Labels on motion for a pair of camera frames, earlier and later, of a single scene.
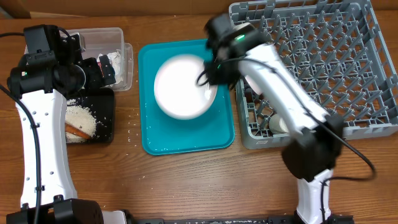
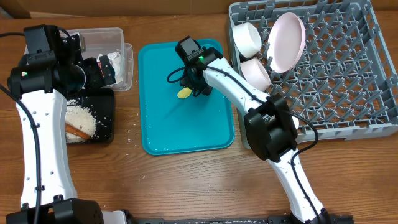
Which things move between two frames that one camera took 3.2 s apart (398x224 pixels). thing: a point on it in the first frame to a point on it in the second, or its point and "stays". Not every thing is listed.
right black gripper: (212, 79) to (188, 83)
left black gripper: (96, 79) stays
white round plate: (177, 91) to (286, 42)
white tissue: (117, 64) stays
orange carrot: (70, 129) stays
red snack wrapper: (99, 64) stays
